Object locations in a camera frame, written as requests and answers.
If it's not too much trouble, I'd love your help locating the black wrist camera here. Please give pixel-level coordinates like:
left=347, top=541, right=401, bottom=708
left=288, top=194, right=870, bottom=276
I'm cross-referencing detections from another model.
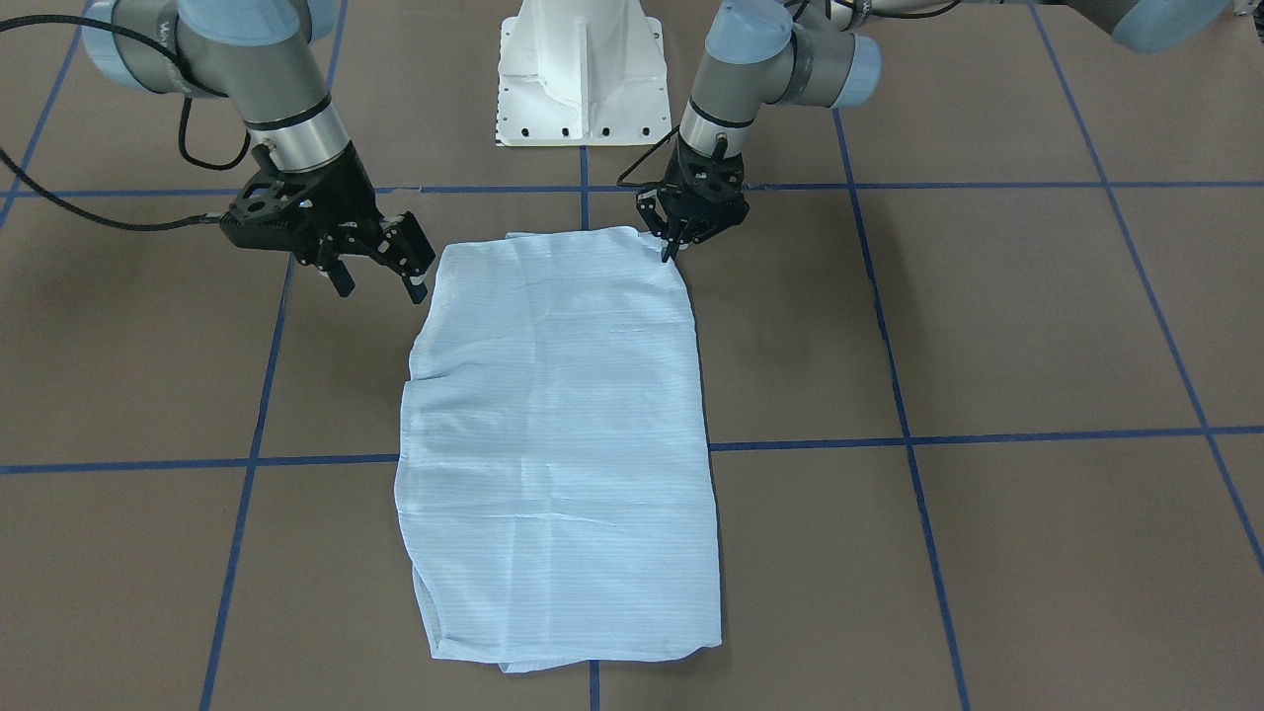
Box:
left=683, top=156, right=750, bottom=221
left=217, top=171, right=306, bottom=253

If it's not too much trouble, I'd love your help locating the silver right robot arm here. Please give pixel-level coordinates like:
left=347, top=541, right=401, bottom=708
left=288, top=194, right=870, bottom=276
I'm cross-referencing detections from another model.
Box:
left=83, top=1, right=436, bottom=304

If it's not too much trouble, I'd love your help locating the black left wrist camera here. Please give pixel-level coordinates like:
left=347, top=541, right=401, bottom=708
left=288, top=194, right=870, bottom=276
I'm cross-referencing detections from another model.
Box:
left=683, top=156, right=750, bottom=221

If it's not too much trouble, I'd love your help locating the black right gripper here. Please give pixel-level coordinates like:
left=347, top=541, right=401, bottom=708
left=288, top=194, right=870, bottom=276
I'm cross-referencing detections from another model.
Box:
left=250, top=144, right=436, bottom=305

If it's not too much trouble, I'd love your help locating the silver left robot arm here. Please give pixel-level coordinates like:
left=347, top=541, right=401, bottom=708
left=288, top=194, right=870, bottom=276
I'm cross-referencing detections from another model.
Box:
left=617, top=1, right=1229, bottom=264

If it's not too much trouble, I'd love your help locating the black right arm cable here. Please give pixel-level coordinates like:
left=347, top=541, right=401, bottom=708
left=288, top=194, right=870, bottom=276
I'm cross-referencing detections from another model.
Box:
left=0, top=15, right=253, bottom=233

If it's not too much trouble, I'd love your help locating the light blue button shirt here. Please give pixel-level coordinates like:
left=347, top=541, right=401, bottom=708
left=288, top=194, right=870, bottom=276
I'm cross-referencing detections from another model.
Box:
left=394, top=226, right=723, bottom=673

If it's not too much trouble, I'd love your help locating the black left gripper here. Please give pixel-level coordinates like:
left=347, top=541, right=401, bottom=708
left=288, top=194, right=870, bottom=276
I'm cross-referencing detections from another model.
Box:
left=635, top=138, right=750, bottom=263

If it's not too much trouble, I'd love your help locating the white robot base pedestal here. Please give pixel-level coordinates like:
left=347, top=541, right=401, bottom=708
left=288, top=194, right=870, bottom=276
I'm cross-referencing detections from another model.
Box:
left=494, top=1, right=672, bottom=147

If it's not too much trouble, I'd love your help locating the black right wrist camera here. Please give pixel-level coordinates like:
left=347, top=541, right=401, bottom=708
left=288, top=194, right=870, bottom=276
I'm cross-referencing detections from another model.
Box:
left=217, top=171, right=306, bottom=253

